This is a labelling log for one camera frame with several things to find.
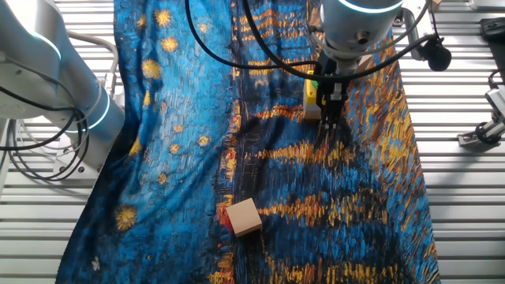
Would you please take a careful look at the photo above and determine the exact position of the black mounting device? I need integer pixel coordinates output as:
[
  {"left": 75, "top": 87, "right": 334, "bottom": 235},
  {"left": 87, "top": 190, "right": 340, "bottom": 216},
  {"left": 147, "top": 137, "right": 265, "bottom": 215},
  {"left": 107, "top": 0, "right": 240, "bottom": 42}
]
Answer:
[{"left": 478, "top": 17, "right": 505, "bottom": 73}]

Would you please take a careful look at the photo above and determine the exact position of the black camera cable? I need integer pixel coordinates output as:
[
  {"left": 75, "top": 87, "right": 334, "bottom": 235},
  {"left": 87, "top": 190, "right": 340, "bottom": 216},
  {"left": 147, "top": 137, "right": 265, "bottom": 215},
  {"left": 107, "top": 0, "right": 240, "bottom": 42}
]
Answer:
[{"left": 487, "top": 68, "right": 505, "bottom": 90}]

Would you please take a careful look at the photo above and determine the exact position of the black looped base cable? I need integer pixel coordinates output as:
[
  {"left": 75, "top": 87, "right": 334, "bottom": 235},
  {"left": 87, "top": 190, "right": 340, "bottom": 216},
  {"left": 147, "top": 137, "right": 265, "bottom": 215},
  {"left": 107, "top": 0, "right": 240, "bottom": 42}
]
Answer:
[{"left": 6, "top": 114, "right": 92, "bottom": 183}]

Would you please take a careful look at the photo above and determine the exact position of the silver camera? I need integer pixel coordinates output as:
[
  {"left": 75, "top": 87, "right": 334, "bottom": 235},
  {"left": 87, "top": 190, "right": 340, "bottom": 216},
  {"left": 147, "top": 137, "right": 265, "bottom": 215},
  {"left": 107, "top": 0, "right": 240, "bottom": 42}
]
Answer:
[{"left": 484, "top": 86, "right": 505, "bottom": 124}]

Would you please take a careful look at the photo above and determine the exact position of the metal camera mount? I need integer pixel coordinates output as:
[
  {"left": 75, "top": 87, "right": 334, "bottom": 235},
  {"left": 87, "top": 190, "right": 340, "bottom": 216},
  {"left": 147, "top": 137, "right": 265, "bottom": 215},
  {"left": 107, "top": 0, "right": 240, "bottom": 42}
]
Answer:
[{"left": 457, "top": 119, "right": 505, "bottom": 150}]

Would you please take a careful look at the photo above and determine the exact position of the grey base cable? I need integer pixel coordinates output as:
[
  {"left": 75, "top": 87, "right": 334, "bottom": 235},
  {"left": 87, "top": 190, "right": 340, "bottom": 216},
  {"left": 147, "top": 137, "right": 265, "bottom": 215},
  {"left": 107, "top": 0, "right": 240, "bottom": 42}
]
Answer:
[{"left": 65, "top": 30, "right": 120, "bottom": 98}]

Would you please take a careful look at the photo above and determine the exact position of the starry night print cloth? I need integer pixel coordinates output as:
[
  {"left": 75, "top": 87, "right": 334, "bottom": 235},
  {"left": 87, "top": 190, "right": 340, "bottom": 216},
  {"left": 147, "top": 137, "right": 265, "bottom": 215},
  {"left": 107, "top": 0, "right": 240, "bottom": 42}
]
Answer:
[{"left": 54, "top": 0, "right": 442, "bottom": 284}]

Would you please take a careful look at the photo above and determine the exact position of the thin black cable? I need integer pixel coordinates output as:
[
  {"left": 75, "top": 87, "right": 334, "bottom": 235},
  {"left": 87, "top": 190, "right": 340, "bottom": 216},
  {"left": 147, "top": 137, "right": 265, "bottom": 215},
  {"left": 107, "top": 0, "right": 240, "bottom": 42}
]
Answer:
[{"left": 184, "top": 0, "right": 321, "bottom": 71}]

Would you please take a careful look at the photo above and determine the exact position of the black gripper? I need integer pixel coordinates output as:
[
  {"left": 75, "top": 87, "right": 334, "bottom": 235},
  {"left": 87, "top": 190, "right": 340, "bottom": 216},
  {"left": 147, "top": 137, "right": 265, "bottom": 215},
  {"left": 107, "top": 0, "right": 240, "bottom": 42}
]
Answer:
[{"left": 314, "top": 50, "right": 351, "bottom": 130}]

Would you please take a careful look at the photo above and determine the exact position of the yellow box green push button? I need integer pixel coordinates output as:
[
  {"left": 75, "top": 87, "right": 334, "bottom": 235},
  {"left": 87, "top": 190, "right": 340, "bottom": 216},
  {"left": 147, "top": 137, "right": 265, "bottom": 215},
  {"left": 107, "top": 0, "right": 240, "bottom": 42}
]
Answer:
[{"left": 302, "top": 69, "right": 324, "bottom": 121}]

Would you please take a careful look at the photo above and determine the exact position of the thick black cable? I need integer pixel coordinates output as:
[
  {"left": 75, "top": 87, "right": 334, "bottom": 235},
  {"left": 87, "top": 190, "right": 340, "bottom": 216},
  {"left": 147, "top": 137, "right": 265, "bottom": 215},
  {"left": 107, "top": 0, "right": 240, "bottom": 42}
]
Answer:
[{"left": 241, "top": 0, "right": 437, "bottom": 84}]

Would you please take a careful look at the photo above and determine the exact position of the black round connector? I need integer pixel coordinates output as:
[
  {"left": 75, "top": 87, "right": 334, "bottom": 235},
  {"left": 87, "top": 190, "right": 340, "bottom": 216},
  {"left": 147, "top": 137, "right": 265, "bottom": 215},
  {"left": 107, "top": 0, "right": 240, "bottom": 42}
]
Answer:
[{"left": 417, "top": 34, "right": 453, "bottom": 73}]

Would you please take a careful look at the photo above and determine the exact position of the grey metal plate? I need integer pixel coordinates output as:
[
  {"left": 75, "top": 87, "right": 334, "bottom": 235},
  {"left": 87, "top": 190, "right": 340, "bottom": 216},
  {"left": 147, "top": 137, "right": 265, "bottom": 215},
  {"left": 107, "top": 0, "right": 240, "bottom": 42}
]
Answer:
[{"left": 468, "top": 0, "right": 505, "bottom": 11}]

